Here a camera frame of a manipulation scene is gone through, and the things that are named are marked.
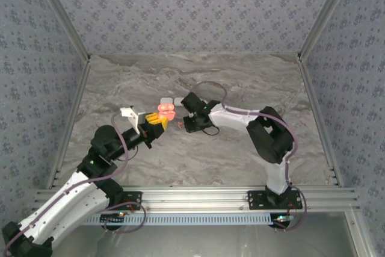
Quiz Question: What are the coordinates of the pink earbud charging case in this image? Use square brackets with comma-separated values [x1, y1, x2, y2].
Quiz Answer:
[157, 103, 177, 120]

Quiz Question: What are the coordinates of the grey metal panel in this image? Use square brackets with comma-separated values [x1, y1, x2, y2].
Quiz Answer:
[34, 212, 360, 257]

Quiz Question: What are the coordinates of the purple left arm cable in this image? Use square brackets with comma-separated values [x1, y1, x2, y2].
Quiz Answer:
[2, 113, 129, 253]

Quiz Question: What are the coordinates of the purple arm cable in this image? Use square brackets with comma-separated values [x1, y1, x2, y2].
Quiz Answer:
[2, 113, 129, 253]
[188, 81, 298, 191]

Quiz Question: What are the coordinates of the aluminium table side rail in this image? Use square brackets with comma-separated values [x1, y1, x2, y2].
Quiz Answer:
[296, 58, 345, 188]
[47, 58, 93, 190]

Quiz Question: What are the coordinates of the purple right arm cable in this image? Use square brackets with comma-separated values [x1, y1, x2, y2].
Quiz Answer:
[188, 81, 298, 191]

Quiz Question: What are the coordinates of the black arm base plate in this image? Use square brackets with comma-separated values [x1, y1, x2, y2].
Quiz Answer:
[247, 190, 303, 211]
[119, 190, 144, 211]

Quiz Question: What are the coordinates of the wide aluminium mounting rail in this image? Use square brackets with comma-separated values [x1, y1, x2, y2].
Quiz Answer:
[33, 186, 361, 213]

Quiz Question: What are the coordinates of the black controller board bracket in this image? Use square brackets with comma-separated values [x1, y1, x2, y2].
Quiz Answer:
[100, 213, 126, 231]
[271, 213, 294, 230]

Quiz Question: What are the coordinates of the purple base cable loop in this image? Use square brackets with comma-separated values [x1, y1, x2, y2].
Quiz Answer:
[103, 202, 147, 234]
[274, 185, 310, 233]

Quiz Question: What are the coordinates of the slotted grey cable duct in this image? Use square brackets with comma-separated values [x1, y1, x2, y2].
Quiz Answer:
[64, 212, 275, 226]

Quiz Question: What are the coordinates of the short aluminium frame post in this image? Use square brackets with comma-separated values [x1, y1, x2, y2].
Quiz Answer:
[344, 211, 377, 257]

